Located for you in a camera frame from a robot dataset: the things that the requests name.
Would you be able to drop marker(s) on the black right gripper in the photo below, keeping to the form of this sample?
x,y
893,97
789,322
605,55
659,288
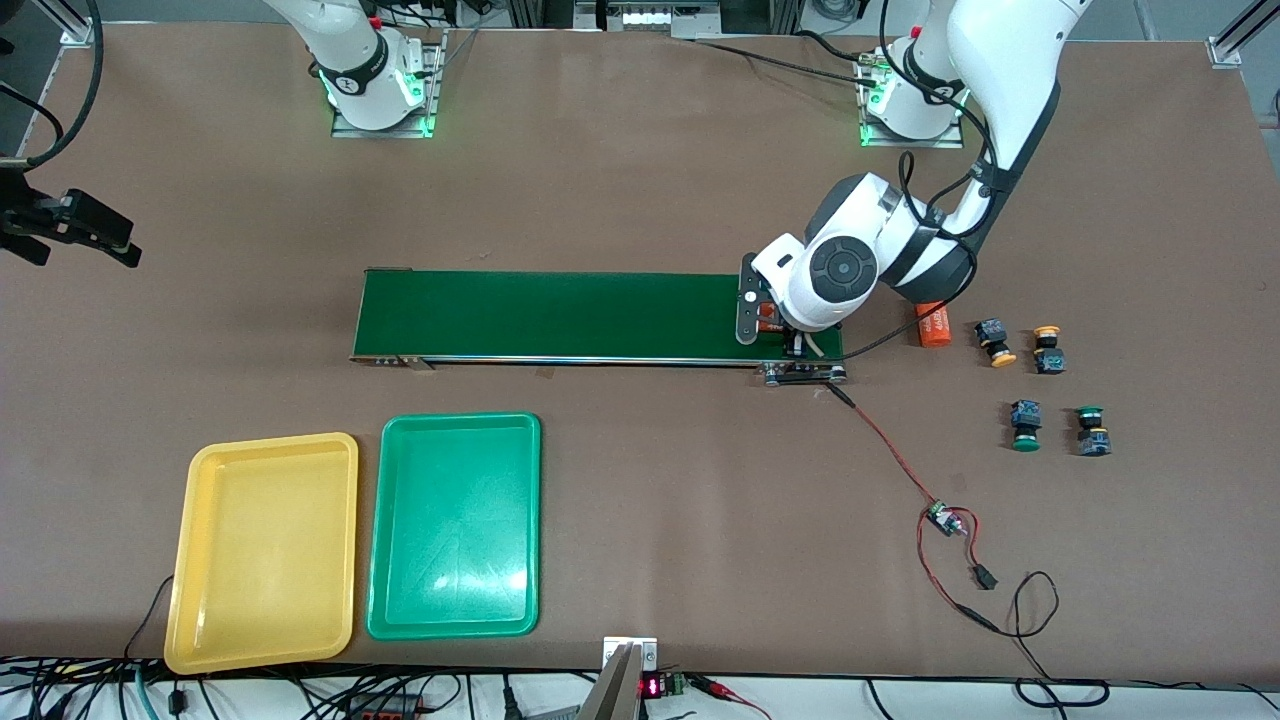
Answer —
x,y
30,219

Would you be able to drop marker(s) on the red digit display module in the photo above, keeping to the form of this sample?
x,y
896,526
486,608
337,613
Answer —
x,y
652,687

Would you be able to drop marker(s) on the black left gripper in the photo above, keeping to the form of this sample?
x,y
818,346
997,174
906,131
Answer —
x,y
797,343

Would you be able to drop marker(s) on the red clip lead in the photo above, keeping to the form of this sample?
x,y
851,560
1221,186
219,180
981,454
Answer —
x,y
715,686

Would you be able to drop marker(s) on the green plastic tray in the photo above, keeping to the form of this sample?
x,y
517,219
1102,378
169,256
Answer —
x,y
455,520

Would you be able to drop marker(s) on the grey metal camera mount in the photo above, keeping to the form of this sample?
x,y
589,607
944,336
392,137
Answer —
x,y
622,690

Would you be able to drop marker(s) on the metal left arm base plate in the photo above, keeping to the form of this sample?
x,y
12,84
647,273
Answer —
x,y
910,143

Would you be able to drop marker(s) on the green push button switch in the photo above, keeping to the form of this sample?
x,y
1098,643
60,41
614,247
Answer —
x,y
1025,415
1094,438

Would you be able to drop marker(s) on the green conveyor belt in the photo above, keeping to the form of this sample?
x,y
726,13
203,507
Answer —
x,y
560,315

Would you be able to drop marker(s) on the white box device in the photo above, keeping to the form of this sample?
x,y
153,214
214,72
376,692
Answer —
x,y
650,18

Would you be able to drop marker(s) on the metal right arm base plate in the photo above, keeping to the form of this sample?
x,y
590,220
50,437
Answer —
x,y
380,132

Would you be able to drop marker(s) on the yellow plastic tray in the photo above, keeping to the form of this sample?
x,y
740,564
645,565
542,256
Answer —
x,y
260,550

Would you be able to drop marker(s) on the aluminium frame profile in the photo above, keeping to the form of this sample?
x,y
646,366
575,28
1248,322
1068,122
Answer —
x,y
1235,42
80,25

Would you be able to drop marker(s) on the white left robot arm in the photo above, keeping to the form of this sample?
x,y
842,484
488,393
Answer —
x,y
1000,60

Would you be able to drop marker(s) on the yellow push button switch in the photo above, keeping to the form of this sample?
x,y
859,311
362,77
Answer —
x,y
992,335
1049,358

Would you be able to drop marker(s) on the small controller circuit board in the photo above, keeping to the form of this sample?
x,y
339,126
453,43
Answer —
x,y
940,518

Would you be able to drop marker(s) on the orange printed cylinder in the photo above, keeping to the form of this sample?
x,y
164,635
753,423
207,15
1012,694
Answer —
x,y
773,320
935,330

